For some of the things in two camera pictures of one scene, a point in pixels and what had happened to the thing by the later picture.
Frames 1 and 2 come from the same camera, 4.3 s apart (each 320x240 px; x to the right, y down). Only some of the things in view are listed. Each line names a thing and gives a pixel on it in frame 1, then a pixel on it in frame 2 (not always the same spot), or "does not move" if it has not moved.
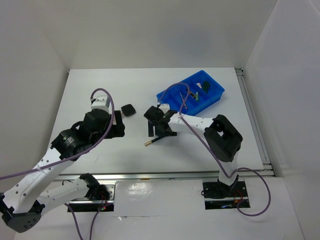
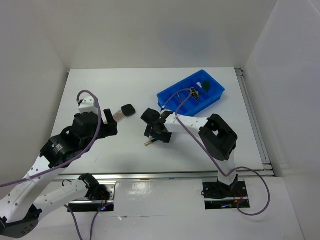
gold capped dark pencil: (151, 141) does not move
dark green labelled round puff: (206, 85) does not move
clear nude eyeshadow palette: (114, 119) does not move
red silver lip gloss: (184, 104) -> (179, 98)
